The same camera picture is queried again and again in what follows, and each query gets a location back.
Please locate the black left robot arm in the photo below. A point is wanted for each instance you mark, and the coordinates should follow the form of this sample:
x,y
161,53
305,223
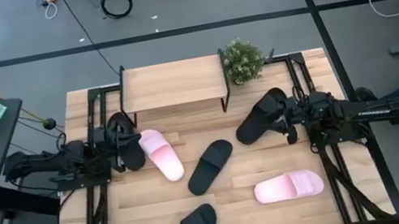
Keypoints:
x,y
47,161

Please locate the black round knob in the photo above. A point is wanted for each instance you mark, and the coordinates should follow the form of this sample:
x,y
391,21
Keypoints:
x,y
49,123

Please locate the small green potted plant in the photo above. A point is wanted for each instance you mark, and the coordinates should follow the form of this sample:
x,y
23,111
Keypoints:
x,y
243,61

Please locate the black metal table frame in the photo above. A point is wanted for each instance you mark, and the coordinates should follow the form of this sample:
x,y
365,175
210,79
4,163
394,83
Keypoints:
x,y
95,93

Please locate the wooden shelf with black legs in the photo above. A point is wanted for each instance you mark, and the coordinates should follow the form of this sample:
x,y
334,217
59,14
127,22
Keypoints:
x,y
174,83

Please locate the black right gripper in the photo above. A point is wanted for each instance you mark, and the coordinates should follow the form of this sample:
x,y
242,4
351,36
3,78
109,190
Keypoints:
x,y
299,111

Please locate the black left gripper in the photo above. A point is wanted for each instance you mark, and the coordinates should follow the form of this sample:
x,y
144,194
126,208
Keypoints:
x,y
105,147

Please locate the pink slide sandal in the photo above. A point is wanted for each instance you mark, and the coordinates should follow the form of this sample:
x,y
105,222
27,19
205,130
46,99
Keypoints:
x,y
164,159
288,186

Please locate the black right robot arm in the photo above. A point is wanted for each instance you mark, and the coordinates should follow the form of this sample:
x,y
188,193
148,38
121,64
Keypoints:
x,y
372,113

